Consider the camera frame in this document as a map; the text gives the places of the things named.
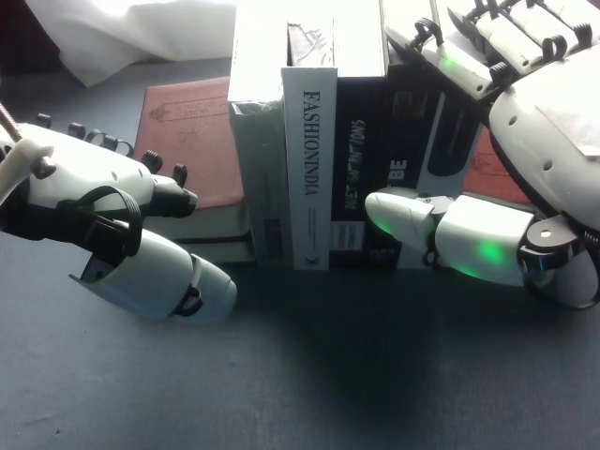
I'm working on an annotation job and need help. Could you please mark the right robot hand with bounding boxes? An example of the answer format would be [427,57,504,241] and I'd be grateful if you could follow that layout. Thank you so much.
[364,0,600,311]

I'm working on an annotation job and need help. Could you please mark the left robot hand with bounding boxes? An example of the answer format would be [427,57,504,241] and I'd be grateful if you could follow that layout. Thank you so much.
[0,112,239,328]

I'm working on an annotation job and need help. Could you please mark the black LET IT BE book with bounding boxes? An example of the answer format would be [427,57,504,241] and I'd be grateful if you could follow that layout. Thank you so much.
[367,51,444,271]

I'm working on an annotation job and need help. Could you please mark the red embossed book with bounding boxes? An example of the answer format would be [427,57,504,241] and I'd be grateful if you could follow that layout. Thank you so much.
[135,77,249,238]
[461,126,535,206]

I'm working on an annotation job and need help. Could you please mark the white book black oval print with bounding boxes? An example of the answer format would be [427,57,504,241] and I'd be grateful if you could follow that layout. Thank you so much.
[397,91,484,271]

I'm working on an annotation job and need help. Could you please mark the plain white book box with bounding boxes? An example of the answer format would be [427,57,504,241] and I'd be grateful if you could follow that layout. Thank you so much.
[228,0,293,269]

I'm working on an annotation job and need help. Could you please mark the white FASHIONINDIA book box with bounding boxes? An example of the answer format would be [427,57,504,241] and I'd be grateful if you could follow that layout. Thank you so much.
[279,13,339,272]

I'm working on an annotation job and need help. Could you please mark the white cloth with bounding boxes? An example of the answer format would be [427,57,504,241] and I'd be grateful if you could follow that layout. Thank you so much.
[55,0,238,89]

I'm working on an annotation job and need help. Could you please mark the crumpled packing paper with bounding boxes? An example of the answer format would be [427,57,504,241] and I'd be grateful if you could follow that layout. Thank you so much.
[286,21,338,70]

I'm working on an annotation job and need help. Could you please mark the grey table cloth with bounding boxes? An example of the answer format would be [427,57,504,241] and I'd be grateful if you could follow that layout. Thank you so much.
[0,60,600,450]

